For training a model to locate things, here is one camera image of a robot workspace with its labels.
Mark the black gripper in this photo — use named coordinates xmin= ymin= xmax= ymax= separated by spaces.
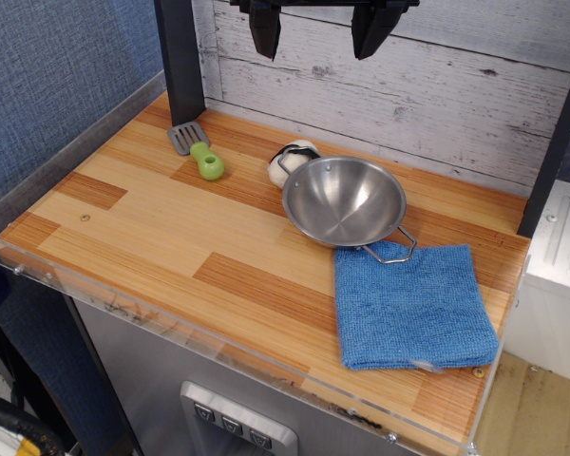
xmin=249 ymin=0 xmax=420 ymax=60

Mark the grey spatula with green handle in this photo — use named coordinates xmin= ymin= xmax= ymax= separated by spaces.
xmin=167 ymin=122 xmax=225 ymax=181

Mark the blue microfibre towel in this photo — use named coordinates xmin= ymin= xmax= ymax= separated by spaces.
xmin=334 ymin=241 xmax=499 ymax=371

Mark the white plush toy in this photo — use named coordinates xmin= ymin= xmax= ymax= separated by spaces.
xmin=267 ymin=140 xmax=320 ymax=189

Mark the stainless steel cabinet front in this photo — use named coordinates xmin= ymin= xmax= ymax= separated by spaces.
xmin=72 ymin=299 xmax=407 ymax=455

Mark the white aluminium block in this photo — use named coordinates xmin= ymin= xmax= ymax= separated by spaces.
xmin=504 ymin=180 xmax=570 ymax=379

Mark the silver dispenser button panel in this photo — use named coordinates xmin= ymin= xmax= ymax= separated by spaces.
xmin=180 ymin=381 xmax=298 ymax=455

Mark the dark left frame post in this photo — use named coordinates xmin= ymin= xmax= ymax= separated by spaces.
xmin=154 ymin=0 xmax=206 ymax=125

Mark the dark frame post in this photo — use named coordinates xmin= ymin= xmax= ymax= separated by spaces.
xmin=154 ymin=0 xmax=206 ymax=125
xmin=517 ymin=0 xmax=570 ymax=238

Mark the stainless steel bowl with handles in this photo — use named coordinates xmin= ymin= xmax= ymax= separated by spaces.
xmin=282 ymin=156 xmax=417 ymax=264

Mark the dark right frame post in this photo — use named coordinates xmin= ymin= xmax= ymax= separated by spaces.
xmin=517 ymin=0 xmax=570 ymax=238

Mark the black and yellow cable bundle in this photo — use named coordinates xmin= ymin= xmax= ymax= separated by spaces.
xmin=0 ymin=397 xmax=67 ymax=456

